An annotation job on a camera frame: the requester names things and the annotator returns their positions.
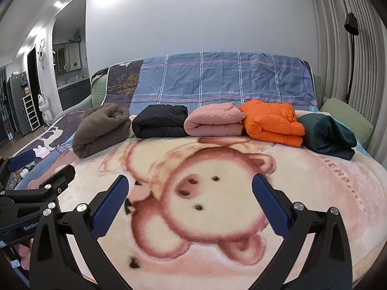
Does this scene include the person's left hand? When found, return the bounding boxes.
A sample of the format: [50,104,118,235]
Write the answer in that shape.
[14,243,31,271]

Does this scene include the black floor lamp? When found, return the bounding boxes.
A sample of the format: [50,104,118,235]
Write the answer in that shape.
[345,13,360,103]

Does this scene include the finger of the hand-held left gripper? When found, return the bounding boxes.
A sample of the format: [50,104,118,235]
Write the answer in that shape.
[39,165,76,197]
[0,149,37,189]

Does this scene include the white cat statue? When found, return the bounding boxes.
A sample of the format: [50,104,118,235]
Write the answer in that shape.
[38,93,53,127]

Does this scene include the folded orange puffer jacket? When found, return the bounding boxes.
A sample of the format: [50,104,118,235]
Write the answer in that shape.
[239,99,305,148]

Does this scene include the olive brown fleece jacket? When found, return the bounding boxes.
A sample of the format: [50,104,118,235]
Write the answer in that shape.
[73,103,131,158]

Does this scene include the blue plaid bed sheet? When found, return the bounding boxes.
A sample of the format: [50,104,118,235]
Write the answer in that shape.
[129,51,318,109]

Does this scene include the dark refrigerator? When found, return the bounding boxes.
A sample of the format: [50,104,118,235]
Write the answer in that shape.
[7,72,31,136]

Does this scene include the wall mirror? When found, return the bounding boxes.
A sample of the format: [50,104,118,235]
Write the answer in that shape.
[53,42,88,76]

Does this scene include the light green pillow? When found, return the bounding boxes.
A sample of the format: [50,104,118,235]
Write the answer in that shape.
[320,97,374,148]

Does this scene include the folded pink jacket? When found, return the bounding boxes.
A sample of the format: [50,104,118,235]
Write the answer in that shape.
[184,102,247,137]

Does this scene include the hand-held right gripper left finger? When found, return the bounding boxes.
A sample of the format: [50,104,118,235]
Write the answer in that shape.
[29,174,134,290]

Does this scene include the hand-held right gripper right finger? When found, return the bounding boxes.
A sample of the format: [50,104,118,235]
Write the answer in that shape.
[246,173,353,290]

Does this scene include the dark door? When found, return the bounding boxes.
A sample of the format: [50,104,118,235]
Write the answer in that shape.
[27,47,40,95]

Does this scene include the green quilted cushion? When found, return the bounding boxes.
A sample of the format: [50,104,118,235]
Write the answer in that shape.
[91,72,109,105]

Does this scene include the white shelf rack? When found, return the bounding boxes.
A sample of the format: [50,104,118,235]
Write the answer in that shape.
[22,94,40,130]

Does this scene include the folded dark teal garment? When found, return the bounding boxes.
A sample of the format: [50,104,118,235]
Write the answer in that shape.
[298,112,358,161]

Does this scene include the dark floral quilt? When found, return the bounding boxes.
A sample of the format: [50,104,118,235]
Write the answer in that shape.
[29,59,144,160]

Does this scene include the dark grey cabinet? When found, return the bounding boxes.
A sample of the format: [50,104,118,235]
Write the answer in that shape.
[57,79,91,112]

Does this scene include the pleated grey curtain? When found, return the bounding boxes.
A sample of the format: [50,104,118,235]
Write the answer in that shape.
[305,0,387,164]

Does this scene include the white bear wall decoration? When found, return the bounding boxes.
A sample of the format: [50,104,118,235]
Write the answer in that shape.
[37,39,46,67]

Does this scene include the folded black jacket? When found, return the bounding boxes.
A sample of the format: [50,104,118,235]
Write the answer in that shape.
[132,104,188,139]

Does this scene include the pig printed plush blanket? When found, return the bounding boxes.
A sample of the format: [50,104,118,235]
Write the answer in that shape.
[15,112,387,290]

